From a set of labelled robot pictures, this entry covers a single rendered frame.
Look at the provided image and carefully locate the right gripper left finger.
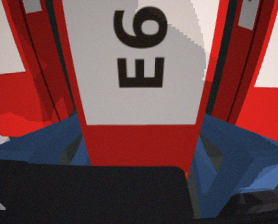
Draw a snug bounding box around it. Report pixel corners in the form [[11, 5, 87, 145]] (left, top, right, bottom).
[[0, 114, 91, 166]]

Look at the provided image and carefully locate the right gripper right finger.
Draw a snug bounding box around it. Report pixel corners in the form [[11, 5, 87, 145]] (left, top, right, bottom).
[[191, 113, 278, 218]]

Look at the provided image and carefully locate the red box with white label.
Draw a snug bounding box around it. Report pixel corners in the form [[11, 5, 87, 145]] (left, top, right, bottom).
[[211, 0, 278, 141], [53, 0, 229, 179], [0, 0, 74, 137]]

